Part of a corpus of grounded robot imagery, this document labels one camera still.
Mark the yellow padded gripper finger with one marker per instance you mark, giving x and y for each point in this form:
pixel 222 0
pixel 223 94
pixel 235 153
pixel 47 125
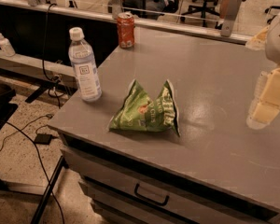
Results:
pixel 265 106

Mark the green jalapeno chip bag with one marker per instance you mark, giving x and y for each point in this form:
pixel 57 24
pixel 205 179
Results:
pixel 142 114

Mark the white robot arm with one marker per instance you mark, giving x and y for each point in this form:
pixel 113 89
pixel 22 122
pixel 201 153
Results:
pixel 272 42

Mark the orange soda can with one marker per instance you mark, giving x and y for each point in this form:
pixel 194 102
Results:
pixel 125 25

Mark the grey drawer cabinet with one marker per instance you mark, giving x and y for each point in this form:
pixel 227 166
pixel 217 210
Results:
pixel 109 179

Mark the clear plastic water bottle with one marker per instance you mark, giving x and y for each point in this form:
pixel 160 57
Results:
pixel 83 62

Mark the black power adapter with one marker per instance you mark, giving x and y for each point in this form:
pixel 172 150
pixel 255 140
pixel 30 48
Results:
pixel 43 139

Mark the black table leg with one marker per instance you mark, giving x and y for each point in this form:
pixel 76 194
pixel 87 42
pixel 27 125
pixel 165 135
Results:
pixel 48 191

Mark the black bin at left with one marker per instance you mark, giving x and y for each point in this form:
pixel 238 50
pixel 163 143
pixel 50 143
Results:
pixel 6 108

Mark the small white dispenser bottle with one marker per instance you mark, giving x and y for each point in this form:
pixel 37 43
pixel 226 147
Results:
pixel 6 46

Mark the grey metal bracket post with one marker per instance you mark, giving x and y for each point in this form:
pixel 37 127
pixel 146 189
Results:
pixel 229 21

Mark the black drawer handle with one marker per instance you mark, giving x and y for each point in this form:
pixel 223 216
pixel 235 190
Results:
pixel 149 196

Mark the grey metal centre post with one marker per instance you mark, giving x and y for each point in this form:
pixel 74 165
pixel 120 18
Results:
pixel 116 8

